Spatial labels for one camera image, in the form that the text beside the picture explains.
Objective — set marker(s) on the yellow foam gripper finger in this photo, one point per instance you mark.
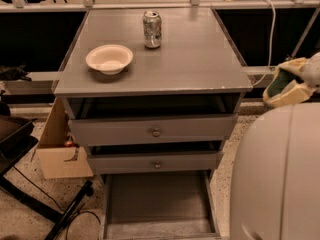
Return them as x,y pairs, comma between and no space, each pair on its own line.
294,66
293,93

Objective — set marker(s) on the dark green yellow sponge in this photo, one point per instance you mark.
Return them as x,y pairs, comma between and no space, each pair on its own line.
281,79

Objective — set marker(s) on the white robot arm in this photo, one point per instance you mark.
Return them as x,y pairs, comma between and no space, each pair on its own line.
275,187

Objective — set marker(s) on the grey top drawer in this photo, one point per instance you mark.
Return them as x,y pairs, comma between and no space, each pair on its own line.
127,131

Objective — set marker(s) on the grey drawer cabinet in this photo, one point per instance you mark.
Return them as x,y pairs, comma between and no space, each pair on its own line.
193,73

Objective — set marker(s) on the grey open bottom drawer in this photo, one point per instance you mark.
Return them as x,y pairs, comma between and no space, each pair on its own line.
158,206

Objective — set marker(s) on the grey middle drawer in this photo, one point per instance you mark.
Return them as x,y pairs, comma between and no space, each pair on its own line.
154,162

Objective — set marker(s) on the silver soda can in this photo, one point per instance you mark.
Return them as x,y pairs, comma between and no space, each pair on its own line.
152,29

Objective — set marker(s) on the white paper bowl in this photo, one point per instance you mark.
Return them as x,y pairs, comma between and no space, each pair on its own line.
109,59

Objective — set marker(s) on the black stand leg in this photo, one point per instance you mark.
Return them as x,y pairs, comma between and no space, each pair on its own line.
63,218

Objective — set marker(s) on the cardboard box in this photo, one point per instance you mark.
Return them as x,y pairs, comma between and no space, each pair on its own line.
59,155

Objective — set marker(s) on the aluminium frame rail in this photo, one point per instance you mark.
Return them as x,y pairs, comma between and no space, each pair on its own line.
41,82

